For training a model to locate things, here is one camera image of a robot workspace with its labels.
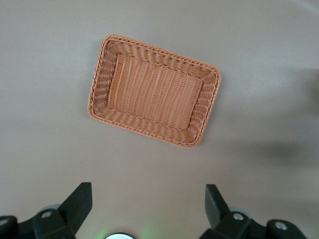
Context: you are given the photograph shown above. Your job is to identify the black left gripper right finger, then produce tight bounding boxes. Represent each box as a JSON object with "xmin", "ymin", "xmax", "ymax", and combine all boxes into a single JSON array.
[{"xmin": 204, "ymin": 183, "xmax": 252, "ymax": 239}]

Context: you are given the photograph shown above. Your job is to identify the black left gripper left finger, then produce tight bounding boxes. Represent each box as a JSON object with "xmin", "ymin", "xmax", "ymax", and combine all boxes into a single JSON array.
[{"xmin": 32, "ymin": 182, "xmax": 93, "ymax": 239}]

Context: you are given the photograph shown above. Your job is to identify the brown wicker basket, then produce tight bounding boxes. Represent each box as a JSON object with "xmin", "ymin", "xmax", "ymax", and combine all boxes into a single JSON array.
[{"xmin": 87, "ymin": 34, "xmax": 223, "ymax": 149}]

